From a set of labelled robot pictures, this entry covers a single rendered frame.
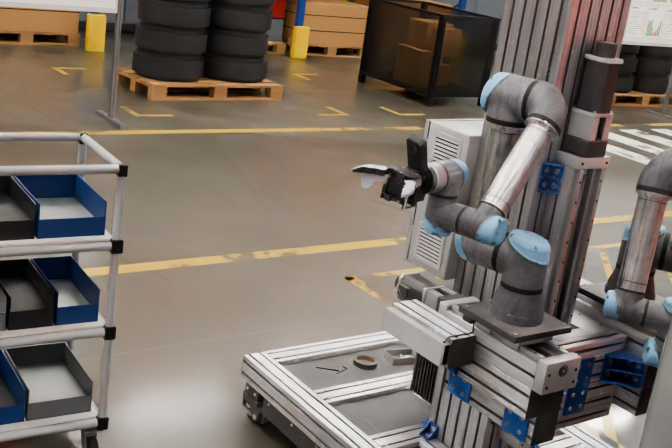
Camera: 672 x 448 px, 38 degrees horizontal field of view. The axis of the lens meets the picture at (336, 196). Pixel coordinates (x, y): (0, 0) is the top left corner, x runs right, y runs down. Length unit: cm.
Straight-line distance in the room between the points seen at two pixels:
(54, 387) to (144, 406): 44
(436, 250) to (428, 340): 42
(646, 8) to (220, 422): 901
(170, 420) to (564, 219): 161
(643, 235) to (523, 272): 33
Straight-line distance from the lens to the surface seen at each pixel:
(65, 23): 1135
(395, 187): 234
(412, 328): 281
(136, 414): 368
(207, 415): 370
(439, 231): 250
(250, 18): 937
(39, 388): 342
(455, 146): 301
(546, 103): 258
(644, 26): 1188
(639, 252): 271
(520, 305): 270
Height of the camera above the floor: 181
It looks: 16 degrees down
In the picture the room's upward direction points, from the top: 8 degrees clockwise
